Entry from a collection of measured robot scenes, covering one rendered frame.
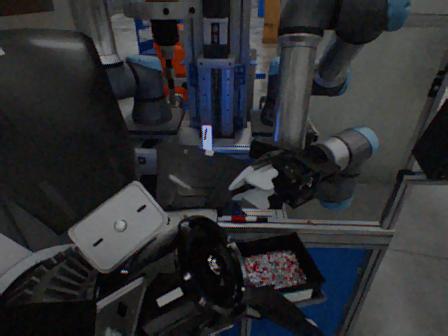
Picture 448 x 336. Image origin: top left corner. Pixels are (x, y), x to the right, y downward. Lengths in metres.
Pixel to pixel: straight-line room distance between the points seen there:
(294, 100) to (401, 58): 1.80
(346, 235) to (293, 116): 0.46
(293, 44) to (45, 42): 0.44
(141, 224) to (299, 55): 0.47
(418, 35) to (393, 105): 0.47
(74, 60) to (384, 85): 2.20
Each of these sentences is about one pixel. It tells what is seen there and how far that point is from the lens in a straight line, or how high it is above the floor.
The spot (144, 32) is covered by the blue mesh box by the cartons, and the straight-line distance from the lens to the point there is 7.30.
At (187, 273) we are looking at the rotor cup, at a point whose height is 1.26.
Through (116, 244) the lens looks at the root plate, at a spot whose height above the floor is 1.24.
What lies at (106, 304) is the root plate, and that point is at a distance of 0.26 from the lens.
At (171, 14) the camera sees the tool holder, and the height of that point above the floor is 1.45.
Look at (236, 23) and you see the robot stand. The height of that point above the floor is 1.36.
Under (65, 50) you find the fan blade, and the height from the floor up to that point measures 1.41.
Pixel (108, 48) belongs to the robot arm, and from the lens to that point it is 1.01.
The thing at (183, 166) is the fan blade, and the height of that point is 1.18.
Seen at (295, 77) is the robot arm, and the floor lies 1.31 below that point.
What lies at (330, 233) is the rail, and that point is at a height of 0.83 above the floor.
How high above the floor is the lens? 1.47
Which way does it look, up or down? 33 degrees down
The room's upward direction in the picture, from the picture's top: straight up
